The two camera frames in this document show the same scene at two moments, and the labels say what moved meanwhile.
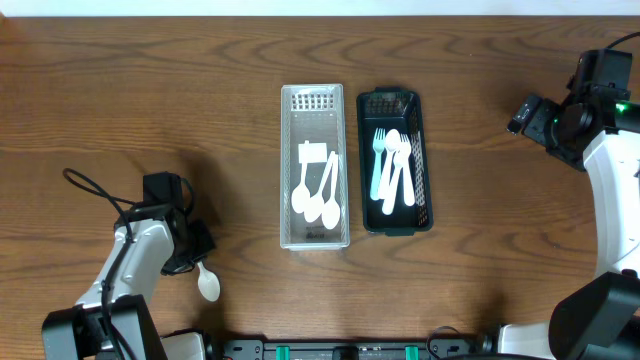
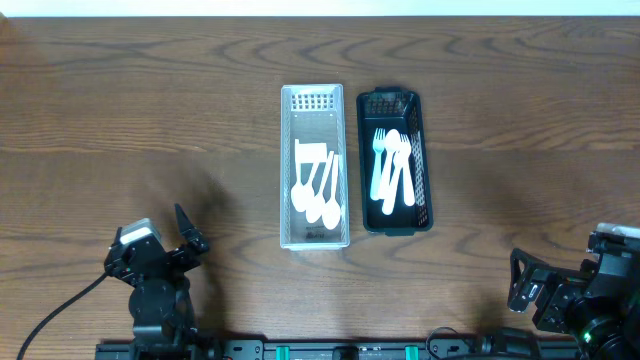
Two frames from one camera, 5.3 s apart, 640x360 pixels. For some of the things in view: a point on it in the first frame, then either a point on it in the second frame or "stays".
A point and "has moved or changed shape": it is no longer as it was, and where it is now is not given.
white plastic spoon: (331, 212) stays
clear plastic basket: (317, 114) stays
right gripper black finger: (523, 115) -> (531, 281)
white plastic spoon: (301, 197) has moved or changed shape
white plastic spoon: (209, 284) -> (314, 204)
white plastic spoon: (315, 204) stays
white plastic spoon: (392, 143) stays
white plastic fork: (393, 184) stays
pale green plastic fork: (379, 145) stays
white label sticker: (312, 152) stays
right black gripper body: (548, 125) -> (555, 315)
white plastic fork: (403, 156) stays
